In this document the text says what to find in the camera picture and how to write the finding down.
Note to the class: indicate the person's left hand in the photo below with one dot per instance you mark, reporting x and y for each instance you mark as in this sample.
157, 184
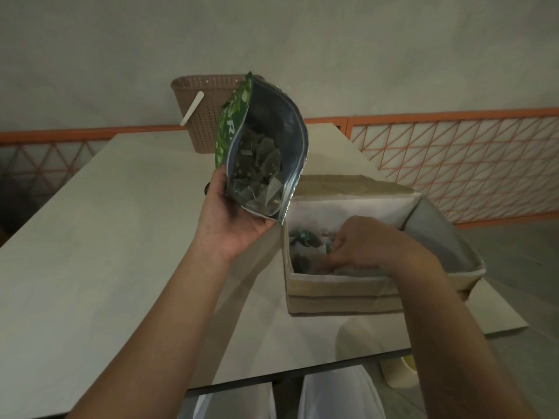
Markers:
227, 226

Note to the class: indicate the person's right hand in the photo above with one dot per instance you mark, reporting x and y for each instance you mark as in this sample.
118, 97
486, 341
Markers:
380, 248

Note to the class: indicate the beige fabric storage box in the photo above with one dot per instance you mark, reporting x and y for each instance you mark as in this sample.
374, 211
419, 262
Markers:
340, 296

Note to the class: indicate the pile of green tea bags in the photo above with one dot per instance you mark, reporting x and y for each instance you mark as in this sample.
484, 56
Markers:
262, 161
305, 237

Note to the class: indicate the green tea pouch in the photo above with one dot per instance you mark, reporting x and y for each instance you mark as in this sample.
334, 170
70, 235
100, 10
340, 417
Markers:
292, 126

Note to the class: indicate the person's left forearm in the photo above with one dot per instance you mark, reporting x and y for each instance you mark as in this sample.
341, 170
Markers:
153, 336

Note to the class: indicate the person's right forearm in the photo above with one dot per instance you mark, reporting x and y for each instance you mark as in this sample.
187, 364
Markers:
458, 353

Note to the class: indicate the brown perforated plastic basket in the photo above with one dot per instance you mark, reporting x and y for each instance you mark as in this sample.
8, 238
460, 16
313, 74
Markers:
201, 135

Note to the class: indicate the orange metal mesh fence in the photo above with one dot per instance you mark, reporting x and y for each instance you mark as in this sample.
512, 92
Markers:
436, 116

